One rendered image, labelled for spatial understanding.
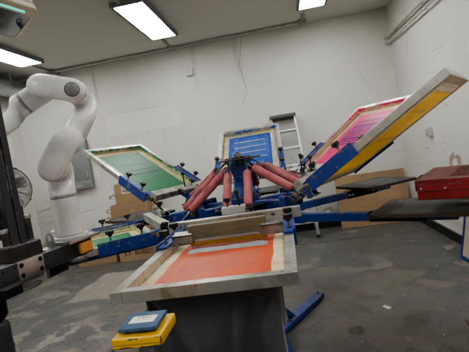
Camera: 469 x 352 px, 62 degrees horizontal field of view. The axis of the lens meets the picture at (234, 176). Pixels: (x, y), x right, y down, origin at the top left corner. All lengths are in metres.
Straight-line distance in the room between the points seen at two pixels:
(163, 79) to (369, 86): 3.03
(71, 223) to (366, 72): 5.07
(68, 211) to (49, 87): 0.45
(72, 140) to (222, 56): 4.72
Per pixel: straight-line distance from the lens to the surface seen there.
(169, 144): 6.09
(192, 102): 6.03
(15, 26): 1.52
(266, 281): 1.19
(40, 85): 1.54
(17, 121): 1.70
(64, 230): 1.58
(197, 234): 1.79
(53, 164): 1.50
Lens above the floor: 1.37
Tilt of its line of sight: 4 degrees down
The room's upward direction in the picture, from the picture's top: 9 degrees counter-clockwise
